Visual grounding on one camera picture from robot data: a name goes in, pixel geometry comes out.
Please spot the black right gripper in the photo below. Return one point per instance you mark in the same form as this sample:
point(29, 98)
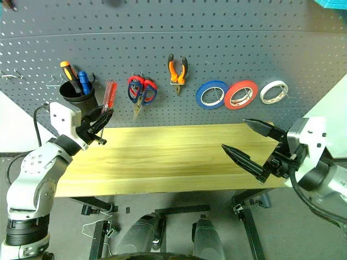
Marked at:
point(282, 162)

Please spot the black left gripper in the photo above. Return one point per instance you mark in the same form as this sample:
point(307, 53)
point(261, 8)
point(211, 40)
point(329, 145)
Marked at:
point(86, 131)

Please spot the wide red tape roll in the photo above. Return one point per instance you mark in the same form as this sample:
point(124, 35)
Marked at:
point(229, 98)

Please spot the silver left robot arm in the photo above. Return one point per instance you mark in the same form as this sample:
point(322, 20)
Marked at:
point(29, 176)

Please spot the grey metal pegboard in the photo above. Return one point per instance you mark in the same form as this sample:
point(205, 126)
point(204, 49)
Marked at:
point(217, 40)

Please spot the black plastic cup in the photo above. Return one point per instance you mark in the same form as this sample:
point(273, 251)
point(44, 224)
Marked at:
point(86, 104)

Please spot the black cup hook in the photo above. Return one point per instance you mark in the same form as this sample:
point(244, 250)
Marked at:
point(93, 77)

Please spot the white tape roll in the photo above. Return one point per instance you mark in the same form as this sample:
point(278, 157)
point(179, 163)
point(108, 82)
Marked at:
point(264, 96)

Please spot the orange and black screwdriver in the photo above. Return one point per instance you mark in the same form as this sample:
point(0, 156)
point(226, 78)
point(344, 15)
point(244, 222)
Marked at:
point(69, 71)

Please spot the blue tape roll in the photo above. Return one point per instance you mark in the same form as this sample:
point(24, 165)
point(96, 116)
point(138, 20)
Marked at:
point(200, 100)

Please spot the dark grey rounded leg cover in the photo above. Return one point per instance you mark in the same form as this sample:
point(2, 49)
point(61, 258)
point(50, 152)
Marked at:
point(141, 233)
point(208, 238)

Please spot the cyan foam block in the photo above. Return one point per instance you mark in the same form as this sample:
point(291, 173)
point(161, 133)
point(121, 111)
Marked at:
point(330, 3)

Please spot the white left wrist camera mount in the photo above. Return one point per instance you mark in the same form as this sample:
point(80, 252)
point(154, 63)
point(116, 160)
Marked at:
point(63, 119)

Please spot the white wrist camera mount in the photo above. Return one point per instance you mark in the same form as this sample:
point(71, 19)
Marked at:
point(309, 135)
point(63, 119)

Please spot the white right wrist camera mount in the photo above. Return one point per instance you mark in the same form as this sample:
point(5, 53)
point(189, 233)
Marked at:
point(309, 135)

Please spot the black metal table frame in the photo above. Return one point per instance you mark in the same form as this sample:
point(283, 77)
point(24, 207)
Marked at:
point(249, 224)

